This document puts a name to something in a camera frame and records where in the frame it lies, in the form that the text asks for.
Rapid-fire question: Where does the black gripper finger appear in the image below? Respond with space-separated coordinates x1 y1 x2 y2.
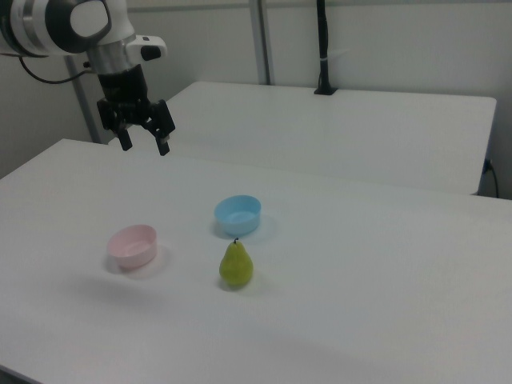
96 99 134 151
142 98 177 157

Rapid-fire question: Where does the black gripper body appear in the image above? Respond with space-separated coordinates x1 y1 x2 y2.
97 62 156 126

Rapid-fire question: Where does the green pear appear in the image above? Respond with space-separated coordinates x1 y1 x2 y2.
218 237 254 290

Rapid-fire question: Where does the pink plastic bowl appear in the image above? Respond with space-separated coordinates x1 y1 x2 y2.
106 224 158 270

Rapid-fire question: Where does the light blue plastic bowl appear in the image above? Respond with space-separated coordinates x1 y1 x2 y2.
213 194 262 236

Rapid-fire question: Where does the white side table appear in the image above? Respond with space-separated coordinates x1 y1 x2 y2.
164 81 498 196

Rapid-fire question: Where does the black pole with clamp base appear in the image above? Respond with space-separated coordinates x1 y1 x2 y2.
313 0 339 96

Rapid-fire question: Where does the aluminium frame post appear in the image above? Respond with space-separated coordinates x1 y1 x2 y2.
63 55 102 145

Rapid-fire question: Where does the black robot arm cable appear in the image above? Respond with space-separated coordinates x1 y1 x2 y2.
17 54 97 85

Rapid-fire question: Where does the grey wall partition strip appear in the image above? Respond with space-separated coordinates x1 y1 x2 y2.
248 0 278 86

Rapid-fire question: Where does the black cable beside side table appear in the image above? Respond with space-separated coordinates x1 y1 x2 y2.
482 158 501 198

